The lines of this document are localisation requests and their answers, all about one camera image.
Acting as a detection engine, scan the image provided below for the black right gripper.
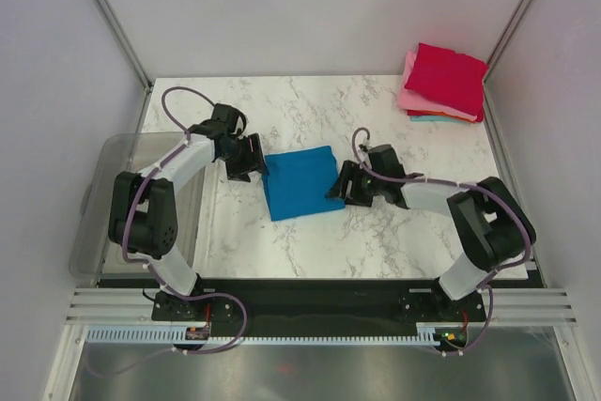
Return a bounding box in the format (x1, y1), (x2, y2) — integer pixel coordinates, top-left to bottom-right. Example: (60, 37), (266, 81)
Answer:
(325, 160), (385, 208)

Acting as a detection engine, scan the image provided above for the white slotted cable duct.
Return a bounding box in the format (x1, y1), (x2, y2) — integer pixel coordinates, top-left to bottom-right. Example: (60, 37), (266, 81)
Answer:
(85, 323), (452, 349)

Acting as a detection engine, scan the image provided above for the clear plastic bin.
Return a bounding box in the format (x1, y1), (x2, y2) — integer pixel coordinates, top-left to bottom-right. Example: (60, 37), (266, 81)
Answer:
(69, 132), (204, 284)

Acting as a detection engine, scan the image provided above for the folded light blue t shirt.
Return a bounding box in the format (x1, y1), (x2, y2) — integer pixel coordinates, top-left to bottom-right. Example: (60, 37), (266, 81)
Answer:
(409, 115), (473, 125)

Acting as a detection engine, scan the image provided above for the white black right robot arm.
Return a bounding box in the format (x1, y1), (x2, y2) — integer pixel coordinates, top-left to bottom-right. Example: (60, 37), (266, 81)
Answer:
(326, 145), (536, 320)

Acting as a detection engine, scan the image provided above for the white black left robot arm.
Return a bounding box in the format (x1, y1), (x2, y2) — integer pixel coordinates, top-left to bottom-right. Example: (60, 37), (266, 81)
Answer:
(108, 103), (268, 321)

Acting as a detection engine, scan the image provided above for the aluminium right frame post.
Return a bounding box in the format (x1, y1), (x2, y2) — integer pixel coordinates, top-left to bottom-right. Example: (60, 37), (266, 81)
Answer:
(483, 0), (567, 85)

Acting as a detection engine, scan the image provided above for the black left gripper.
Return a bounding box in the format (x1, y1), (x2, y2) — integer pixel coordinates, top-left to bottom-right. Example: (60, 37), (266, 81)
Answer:
(219, 134), (269, 183)

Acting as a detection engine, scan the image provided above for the folded crimson t shirt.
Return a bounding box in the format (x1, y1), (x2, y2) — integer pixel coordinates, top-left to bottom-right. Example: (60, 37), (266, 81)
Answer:
(405, 43), (488, 116)

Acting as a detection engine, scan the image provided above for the aluminium frame post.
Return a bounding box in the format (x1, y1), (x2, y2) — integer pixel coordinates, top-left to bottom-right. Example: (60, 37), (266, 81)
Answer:
(483, 0), (567, 85)
(92, 0), (153, 93)

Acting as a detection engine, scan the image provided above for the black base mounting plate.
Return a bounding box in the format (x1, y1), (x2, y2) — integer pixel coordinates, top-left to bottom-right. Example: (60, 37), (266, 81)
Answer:
(175, 279), (485, 336)

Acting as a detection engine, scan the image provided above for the aluminium left frame post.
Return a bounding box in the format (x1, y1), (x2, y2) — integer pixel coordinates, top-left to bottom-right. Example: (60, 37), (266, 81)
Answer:
(92, 0), (153, 93)

